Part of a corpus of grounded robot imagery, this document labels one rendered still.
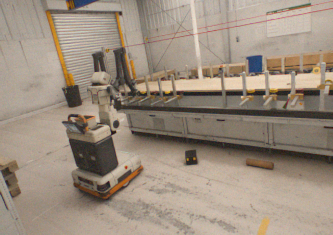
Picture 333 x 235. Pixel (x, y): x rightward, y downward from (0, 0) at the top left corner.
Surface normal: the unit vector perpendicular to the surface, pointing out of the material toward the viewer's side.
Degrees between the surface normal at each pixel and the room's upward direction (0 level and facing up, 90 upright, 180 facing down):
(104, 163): 90
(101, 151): 90
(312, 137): 90
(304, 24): 90
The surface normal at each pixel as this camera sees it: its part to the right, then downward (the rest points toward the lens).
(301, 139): -0.57, 0.32
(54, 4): 0.81, 0.04
